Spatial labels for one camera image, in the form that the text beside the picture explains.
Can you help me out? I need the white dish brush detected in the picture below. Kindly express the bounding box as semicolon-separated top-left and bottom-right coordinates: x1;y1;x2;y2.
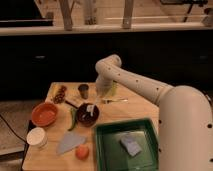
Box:
86;96;100;117

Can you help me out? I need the orange fruit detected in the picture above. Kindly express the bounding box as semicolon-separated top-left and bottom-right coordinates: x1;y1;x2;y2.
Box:
75;145;89;160

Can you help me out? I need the blue sponge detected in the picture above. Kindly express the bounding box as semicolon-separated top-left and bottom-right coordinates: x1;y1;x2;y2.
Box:
120;133;142;157

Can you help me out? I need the green chili pepper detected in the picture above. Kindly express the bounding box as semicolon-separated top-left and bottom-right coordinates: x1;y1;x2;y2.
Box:
68;108;77;131

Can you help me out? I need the orange bowl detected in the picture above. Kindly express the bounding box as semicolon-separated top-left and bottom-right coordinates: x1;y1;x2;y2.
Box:
31;102;58;127

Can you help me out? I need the black cable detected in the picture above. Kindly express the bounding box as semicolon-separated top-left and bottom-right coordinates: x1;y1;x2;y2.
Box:
0;114;28;144

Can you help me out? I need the purple bowl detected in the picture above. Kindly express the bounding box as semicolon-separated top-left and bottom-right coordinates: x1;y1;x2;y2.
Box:
76;103;99;127

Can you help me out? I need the green glass cup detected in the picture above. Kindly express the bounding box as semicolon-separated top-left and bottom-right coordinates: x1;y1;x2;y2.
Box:
110;82;117;97

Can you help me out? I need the white cup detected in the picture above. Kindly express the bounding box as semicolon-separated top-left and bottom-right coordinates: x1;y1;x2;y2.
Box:
26;127;47;148

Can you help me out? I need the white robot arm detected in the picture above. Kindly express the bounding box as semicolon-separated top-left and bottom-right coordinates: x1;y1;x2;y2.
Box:
95;54;213;171

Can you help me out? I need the metal fork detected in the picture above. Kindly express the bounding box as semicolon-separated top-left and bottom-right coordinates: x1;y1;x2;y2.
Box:
102;98;128;104

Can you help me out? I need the dark metal cup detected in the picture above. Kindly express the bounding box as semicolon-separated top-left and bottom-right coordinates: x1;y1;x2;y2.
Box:
78;84;89;99

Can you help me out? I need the grey triangular cloth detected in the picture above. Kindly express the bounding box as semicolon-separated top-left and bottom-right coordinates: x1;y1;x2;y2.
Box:
56;131;86;155

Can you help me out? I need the green plastic tray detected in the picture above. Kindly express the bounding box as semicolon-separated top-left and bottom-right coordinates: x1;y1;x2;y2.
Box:
94;118;158;171

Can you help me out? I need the brown grape bunch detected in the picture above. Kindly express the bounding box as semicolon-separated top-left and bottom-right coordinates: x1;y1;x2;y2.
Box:
53;85;67;104

